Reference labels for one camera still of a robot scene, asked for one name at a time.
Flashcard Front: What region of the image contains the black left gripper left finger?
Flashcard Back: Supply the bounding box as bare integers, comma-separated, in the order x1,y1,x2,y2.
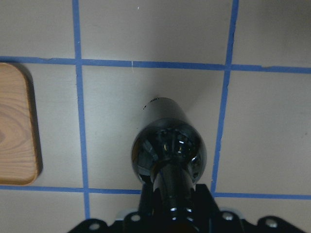
138,183,154,216

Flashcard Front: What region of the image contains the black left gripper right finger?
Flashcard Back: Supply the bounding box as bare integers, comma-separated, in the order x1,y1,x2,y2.
194,184,220,220

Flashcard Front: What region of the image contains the dark wine bottle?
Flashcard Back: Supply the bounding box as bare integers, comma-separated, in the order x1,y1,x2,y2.
131,98,207,222

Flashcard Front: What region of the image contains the wooden tray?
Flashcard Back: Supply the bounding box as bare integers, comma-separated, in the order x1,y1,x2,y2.
0,63,43,186

